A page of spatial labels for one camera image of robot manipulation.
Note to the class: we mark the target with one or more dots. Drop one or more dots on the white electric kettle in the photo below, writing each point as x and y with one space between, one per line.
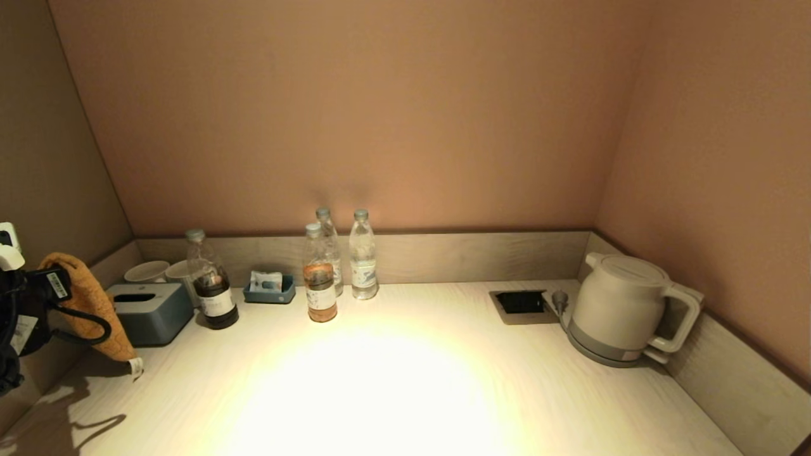
614 303

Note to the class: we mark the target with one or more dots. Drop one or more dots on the small blue tray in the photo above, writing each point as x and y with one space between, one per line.
271 297

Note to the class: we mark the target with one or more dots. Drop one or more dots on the white sachet packet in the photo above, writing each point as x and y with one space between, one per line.
265 281

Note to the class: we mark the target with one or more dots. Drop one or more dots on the grey kettle power plug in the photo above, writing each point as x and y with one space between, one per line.
559 299

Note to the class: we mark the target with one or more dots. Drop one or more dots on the grey-blue tissue box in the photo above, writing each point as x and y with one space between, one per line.
155 320

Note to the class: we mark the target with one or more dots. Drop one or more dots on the white ceramic mug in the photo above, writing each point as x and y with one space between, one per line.
178 272
147 272

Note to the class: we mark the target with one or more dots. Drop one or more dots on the black and white wrist camera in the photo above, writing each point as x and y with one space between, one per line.
9 250

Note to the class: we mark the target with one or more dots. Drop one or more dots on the clear plastic water bottle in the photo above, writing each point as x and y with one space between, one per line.
363 265
334 254

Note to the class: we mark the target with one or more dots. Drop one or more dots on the plastic bottle with amber liquid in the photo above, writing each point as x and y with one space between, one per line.
320 296

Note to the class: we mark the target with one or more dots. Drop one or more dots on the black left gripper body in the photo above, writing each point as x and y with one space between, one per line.
39 288

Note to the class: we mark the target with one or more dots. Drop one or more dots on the orange microfibre cloth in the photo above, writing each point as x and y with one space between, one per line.
89 291

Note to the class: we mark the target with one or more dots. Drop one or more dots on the plastic bottle with dark liquid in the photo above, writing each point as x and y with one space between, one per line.
217 304

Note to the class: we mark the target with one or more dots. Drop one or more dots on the grey kettle base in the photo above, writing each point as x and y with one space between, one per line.
588 351

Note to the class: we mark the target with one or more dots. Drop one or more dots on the recessed black power socket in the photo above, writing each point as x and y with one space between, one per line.
521 303

